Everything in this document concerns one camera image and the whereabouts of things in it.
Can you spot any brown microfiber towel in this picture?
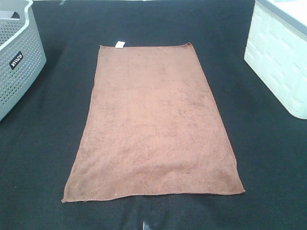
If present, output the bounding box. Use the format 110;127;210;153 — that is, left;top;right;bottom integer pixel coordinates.
62;43;245;203

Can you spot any white towel care tag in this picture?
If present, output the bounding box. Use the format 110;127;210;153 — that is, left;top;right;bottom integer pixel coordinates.
115;41;125;48

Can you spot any white plastic storage bin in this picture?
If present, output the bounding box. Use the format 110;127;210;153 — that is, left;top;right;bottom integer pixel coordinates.
244;0;307;119

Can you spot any grey perforated plastic basket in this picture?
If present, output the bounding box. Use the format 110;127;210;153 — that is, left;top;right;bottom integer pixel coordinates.
0;0;46;118

